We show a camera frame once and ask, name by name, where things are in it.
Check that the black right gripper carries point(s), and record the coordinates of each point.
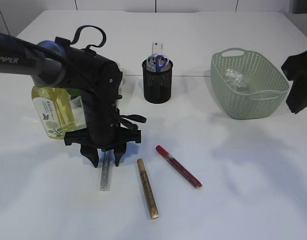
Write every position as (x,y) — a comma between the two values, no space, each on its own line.
(295,70)

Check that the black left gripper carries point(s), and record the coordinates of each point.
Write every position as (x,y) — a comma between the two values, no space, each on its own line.
(103,130)

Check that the silver glitter pen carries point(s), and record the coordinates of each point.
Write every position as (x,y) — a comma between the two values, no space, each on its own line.
(106,171)

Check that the clear plastic sheet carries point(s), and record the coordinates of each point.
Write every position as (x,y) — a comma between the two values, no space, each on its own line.
(235,79)

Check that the red glitter pen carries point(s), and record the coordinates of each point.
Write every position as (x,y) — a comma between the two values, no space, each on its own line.
(179,167)

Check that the yellow tea bottle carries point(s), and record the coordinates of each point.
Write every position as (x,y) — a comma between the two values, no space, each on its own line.
(59,110)

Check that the pink capped scissors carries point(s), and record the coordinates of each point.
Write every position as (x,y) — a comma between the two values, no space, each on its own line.
(151,63)

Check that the blue capped scissors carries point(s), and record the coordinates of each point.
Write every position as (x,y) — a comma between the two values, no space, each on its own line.
(160,62)

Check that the clear plastic ruler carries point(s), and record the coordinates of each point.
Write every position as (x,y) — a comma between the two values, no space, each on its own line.
(157,48)

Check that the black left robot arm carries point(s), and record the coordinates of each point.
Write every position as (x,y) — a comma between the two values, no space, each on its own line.
(58,64)

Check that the green woven plastic basket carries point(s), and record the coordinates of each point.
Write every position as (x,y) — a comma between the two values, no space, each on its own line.
(247,86)

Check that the gold glitter pen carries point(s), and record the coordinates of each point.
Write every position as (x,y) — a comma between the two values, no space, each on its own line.
(148,193)

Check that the green wavy glass plate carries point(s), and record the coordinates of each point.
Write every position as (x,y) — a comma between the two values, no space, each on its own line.
(75,94)

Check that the black mesh pen holder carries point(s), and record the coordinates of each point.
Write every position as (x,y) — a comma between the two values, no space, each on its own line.
(157,86)

